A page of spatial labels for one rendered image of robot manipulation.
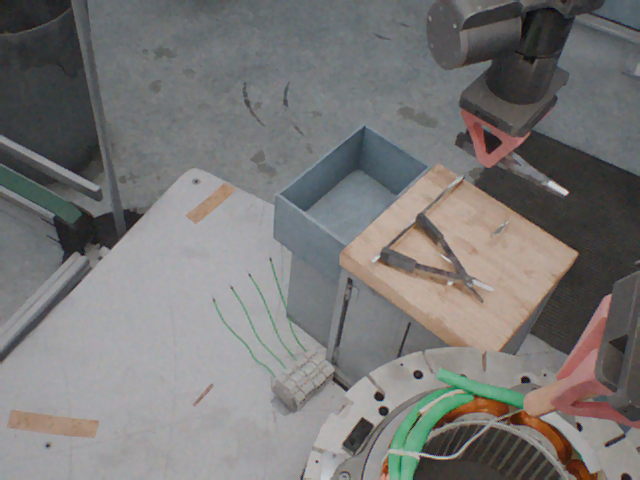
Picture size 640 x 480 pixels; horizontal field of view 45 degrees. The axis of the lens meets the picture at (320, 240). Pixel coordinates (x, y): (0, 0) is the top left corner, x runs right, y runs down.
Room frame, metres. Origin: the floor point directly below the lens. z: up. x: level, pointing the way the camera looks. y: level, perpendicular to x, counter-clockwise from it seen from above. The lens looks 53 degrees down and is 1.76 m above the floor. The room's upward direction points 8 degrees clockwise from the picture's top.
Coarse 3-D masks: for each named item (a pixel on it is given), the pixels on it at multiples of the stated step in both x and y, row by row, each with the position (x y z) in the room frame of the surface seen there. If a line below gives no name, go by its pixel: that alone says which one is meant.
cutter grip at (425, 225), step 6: (420, 216) 0.56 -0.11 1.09; (414, 222) 0.56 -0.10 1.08; (420, 222) 0.56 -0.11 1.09; (426, 222) 0.55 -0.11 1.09; (420, 228) 0.55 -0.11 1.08; (426, 228) 0.55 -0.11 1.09; (432, 228) 0.55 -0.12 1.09; (426, 234) 0.55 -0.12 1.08; (432, 234) 0.54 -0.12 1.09; (438, 234) 0.54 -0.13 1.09; (432, 240) 0.54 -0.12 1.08; (438, 240) 0.53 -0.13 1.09
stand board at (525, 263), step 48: (432, 192) 0.63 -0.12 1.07; (480, 192) 0.64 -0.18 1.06; (384, 240) 0.54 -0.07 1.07; (480, 240) 0.56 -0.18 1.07; (528, 240) 0.57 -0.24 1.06; (384, 288) 0.48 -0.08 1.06; (432, 288) 0.49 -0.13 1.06; (480, 288) 0.50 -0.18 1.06; (528, 288) 0.51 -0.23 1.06; (480, 336) 0.44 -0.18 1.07
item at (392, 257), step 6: (384, 246) 0.51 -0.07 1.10; (384, 252) 0.50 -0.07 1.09; (390, 252) 0.50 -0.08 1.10; (396, 252) 0.51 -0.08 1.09; (384, 258) 0.50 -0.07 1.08; (390, 258) 0.50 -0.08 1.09; (396, 258) 0.50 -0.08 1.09; (402, 258) 0.50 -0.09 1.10; (408, 258) 0.50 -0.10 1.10; (390, 264) 0.50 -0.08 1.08; (396, 264) 0.50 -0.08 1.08; (402, 264) 0.50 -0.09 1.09; (408, 264) 0.50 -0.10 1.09; (414, 264) 0.49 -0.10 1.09; (408, 270) 0.49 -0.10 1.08
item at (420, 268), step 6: (420, 264) 0.50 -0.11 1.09; (414, 270) 0.49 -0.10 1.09; (420, 270) 0.49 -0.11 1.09; (426, 270) 0.49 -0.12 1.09; (432, 270) 0.49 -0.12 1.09; (438, 270) 0.49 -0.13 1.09; (444, 270) 0.49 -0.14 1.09; (438, 276) 0.49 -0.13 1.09; (444, 276) 0.49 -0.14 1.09; (450, 276) 0.49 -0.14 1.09; (456, 276) 0.49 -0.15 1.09; (456, 282) 0.49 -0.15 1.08; (462, 282) 0.48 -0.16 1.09
